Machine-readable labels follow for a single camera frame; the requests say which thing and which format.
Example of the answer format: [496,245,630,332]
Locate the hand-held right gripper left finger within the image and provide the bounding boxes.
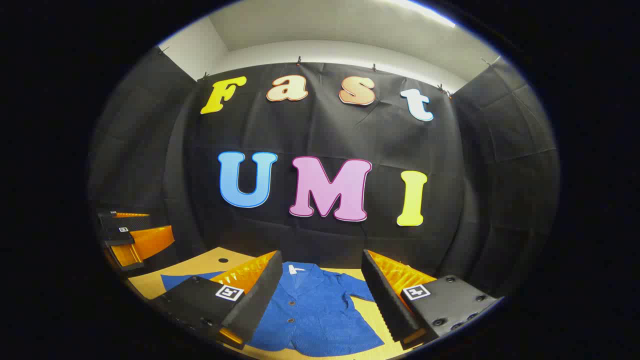
[149,250,284,351]

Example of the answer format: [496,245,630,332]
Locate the blue corduroy jacket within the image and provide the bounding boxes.
[161,261,386,358]

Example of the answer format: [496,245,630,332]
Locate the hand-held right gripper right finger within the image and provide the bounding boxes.
[360,249,502,351]

